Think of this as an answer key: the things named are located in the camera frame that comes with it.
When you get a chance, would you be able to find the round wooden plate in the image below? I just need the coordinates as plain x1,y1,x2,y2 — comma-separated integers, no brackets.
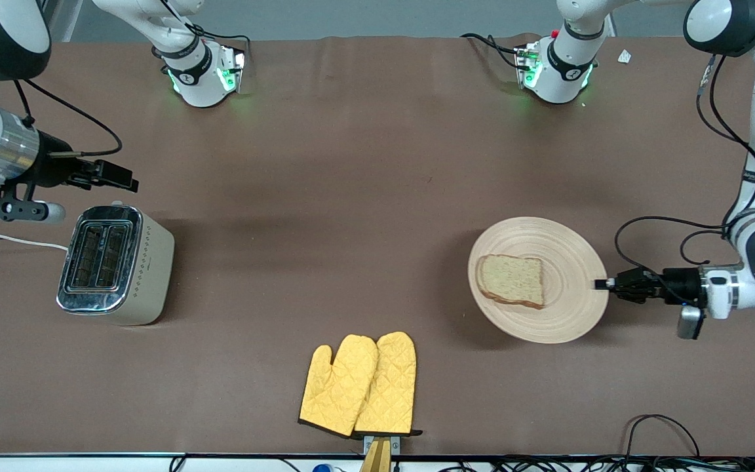
468,217,610,344

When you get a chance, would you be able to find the brown bread slice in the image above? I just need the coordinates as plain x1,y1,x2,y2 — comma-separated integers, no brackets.
475,254,545,309

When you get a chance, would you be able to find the cream and chrome toaster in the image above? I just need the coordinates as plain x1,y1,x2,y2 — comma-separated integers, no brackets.
56,205,176,326

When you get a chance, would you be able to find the yellow quilted oven mitt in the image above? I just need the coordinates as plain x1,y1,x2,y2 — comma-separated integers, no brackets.
298,334,379,438
354,331,423,437

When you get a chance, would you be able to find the wooden stick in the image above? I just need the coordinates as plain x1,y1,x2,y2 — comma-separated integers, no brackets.
359,438,393,472

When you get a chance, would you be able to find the black looped table cable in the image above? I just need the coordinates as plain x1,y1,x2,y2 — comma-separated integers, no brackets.
625,414,701,460

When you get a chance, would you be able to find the black right base cable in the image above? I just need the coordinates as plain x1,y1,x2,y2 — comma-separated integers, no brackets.
160,0,252,66

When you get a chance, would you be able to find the black base cable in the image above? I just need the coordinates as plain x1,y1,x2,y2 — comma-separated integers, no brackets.
461,33,524,70
160,0,252,66

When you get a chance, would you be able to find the small metal bracket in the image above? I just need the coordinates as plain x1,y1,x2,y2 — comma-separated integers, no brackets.
363,435,400,456

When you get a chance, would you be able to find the black left base cable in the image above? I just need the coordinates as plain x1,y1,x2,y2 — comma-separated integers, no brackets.
461,33,524,70

